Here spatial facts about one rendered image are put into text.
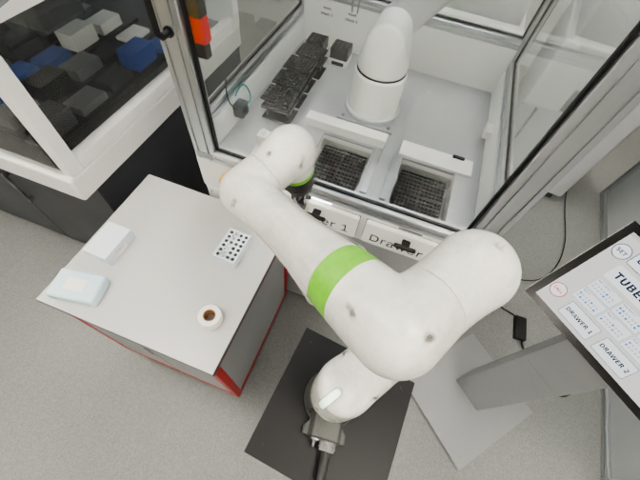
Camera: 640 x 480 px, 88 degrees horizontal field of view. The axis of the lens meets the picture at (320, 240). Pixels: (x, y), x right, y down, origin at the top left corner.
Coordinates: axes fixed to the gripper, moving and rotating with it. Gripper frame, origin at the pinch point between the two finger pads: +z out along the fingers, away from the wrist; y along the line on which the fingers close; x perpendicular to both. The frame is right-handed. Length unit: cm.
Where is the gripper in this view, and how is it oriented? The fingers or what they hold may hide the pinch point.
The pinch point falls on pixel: (304, 204)
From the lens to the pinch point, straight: 105.6
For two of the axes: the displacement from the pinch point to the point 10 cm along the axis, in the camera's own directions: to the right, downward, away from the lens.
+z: 0.4, 2.2, 9.7
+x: 9.3, 3.4, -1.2
